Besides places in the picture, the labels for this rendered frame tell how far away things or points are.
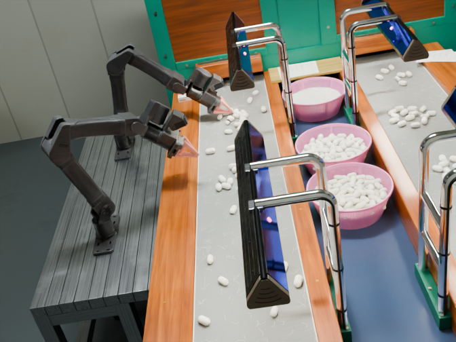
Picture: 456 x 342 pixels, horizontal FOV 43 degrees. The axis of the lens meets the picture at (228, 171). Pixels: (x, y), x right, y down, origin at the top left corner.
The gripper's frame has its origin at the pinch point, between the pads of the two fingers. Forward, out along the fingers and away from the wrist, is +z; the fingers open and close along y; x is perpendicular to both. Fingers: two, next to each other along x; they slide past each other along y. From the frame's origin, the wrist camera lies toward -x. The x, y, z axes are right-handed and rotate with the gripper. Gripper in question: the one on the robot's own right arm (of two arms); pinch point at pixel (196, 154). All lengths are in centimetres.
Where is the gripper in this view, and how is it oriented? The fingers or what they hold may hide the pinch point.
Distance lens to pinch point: 196.6
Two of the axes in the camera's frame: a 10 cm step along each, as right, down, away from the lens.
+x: -5.1, 7.4, 4.4
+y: -0.3, -5.3, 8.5
